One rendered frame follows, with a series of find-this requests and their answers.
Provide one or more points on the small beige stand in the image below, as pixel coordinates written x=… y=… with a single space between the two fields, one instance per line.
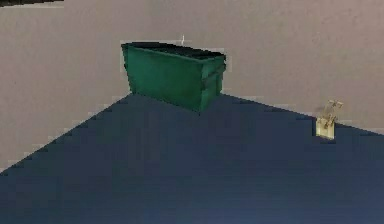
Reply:
x=326 y=126

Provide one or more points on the green bin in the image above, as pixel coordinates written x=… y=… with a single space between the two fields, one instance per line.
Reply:
x=166 y=75

